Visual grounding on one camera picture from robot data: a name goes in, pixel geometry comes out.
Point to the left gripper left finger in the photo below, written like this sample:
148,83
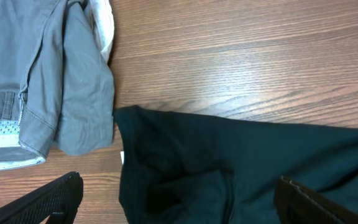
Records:
56,202

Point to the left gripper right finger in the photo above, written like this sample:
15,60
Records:
297,204

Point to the black t-shirt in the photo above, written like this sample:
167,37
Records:
190,168

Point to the folded grey shirt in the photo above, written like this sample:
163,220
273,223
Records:
55,87

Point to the white garment under grey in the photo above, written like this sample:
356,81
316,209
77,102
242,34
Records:
101,20

